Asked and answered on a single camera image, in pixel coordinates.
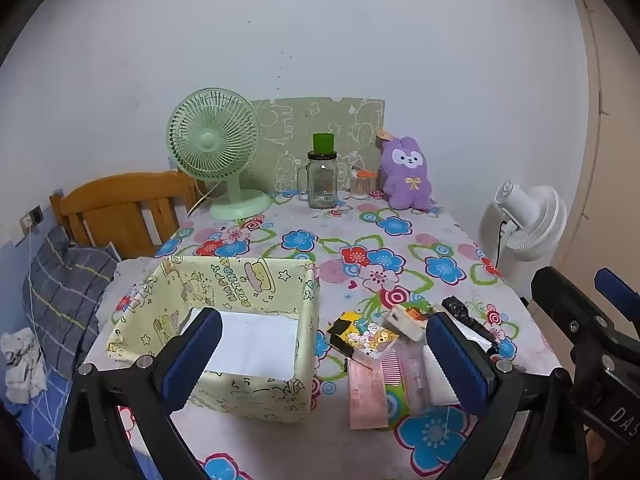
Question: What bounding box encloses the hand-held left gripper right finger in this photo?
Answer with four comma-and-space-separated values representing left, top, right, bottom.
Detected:
425, 311, 591, 480

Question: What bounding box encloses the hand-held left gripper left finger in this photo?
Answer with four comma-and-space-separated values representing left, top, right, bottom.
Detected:
55, 306, 224, 480

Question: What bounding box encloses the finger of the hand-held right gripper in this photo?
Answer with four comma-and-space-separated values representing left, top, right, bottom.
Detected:
594, 268, 640, 350
530, 266, 640, 386

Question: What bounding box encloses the large white soft packet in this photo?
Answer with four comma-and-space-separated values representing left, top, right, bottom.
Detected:
424, 325, 488, 406

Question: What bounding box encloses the black plastic bag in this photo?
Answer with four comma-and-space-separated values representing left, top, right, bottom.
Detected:
442, 296, 501, 356

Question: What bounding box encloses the white tissue pack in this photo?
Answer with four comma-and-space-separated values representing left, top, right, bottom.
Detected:
382, 301, 433, 343

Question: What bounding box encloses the yellow cartoon fabric storage box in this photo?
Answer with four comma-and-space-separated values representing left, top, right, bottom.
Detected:
105, 255, 321, 425

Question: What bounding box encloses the yellow cartoon sticker packet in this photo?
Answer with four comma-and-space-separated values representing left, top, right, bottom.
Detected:
327, 311, 400, 361

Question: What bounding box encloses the pink paper packet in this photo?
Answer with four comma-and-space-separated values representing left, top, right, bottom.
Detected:
346, 357, 390, 431

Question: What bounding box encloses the white floor fan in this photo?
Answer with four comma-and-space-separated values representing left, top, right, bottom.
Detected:
479, 180, 568, 306

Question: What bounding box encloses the white blanket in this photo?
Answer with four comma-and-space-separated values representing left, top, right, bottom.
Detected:
112, 257, 161, 291

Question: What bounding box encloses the grey plaid pillow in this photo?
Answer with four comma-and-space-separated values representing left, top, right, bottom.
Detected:
22, 225, 121, 376

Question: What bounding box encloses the beige door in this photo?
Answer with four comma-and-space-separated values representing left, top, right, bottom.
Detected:
562, 0, 640, 321

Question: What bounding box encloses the crumpled white cloth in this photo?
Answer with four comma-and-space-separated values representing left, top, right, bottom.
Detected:
0, 327, 48, 405

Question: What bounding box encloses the blue checked bedsheet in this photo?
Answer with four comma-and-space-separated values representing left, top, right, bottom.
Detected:
0, 240, 166, 480

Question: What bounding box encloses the floral tablecloth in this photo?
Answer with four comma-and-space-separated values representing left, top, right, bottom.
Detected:
75, 190, 566, 480

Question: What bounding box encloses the wooden bed headboard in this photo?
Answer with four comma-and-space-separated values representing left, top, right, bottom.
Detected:
49, 170, 206, 260

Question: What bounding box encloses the purple plush bunny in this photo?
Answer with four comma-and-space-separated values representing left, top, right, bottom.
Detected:
376, 127, 435, 211

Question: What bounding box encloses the cotton swab jar orange lid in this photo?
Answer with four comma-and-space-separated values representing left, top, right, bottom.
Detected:
349, 165, 377, 197

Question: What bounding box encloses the green desk fan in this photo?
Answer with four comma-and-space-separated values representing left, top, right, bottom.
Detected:
166, 88, 272, 221

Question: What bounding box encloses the glass jar mug green lid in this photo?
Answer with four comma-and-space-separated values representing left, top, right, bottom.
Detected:
297, 133, 341, 209

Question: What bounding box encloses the green patterned board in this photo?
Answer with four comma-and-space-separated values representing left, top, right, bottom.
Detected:
248, 96, 387, 196

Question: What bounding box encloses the black fan cable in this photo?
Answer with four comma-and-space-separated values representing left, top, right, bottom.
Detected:
494, 217, 509, 267

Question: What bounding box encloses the green fan white cable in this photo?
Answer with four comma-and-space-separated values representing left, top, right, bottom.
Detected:
187, 180, 221, 216

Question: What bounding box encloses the thin white charging cable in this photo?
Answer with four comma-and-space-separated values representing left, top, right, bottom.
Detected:
26, 227, 56, 411

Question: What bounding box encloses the wall socket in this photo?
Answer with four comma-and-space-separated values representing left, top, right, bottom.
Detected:
19, 205, 45, 235

